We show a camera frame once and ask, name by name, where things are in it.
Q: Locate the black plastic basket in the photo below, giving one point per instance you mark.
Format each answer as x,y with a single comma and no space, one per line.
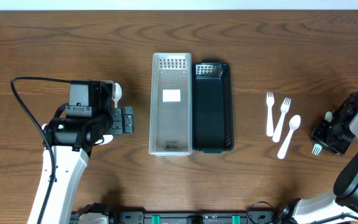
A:
212,116

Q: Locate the pale green fork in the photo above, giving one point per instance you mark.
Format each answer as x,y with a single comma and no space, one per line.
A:
317,148

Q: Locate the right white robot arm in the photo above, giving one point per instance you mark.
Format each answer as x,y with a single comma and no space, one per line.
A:
337,206

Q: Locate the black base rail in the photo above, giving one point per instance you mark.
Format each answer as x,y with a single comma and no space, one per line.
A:
100,213

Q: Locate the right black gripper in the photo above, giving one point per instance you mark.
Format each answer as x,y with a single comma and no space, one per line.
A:
317,137

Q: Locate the clear plastic basket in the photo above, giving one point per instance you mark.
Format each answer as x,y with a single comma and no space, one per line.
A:
170,105

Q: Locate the white wide spoon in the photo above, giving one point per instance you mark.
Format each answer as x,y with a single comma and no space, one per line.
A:
294,124

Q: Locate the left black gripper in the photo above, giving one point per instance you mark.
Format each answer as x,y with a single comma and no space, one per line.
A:
117,119

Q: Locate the white fork straight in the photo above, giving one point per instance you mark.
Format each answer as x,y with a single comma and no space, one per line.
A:
270,102

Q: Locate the white fork angled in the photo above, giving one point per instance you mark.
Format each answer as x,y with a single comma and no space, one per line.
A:
284,110

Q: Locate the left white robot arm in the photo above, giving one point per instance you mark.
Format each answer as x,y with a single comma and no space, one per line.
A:
71,141

